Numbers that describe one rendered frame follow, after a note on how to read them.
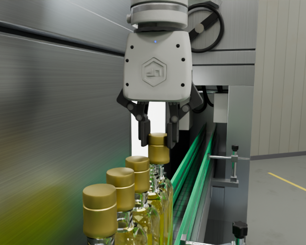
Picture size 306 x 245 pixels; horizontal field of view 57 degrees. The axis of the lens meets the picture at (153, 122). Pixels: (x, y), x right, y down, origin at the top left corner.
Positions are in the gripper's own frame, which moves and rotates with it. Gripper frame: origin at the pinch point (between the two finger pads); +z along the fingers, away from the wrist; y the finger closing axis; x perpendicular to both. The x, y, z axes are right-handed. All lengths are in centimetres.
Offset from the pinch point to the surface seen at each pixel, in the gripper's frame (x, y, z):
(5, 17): -14.1, -14.5, -15.4
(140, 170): -7.2, -0.7, 3.7
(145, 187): -6.7, -0.1, 6.4
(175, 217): 32.8, -3.3, 30.7
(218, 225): 93, 7, 64
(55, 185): -7.6, -13.7, 7.1
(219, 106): 103, 5, 5
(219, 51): 92, 5, -21
